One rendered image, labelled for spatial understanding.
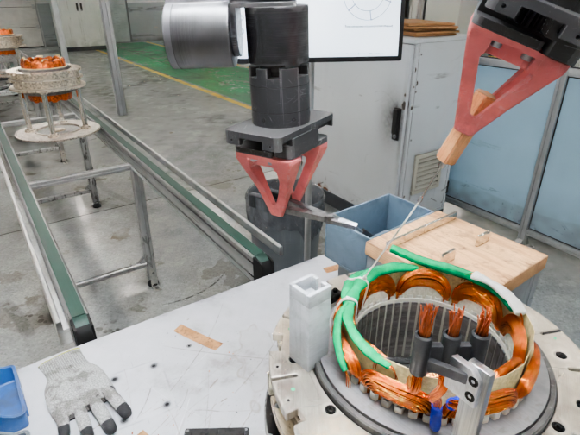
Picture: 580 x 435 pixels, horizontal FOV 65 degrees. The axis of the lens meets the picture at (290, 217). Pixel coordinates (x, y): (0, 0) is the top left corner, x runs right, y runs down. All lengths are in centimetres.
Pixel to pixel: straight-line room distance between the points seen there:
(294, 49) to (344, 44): 102
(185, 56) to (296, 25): 10
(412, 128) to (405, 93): 21
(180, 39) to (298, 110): 12
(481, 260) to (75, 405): 70
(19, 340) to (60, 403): 157
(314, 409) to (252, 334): 57
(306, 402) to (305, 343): 5
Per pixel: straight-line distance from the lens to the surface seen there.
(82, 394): 91
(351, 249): 79
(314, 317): 43
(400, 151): 275
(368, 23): 146
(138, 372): 95
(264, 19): 42
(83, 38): 1389
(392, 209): 93
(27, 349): 241
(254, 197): 50
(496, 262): 74
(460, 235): 80
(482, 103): 37
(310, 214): 47
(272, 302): 107
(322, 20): 143
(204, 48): 43
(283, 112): 43
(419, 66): 268
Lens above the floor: 143
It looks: 26 degrees down
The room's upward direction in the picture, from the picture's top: straight up
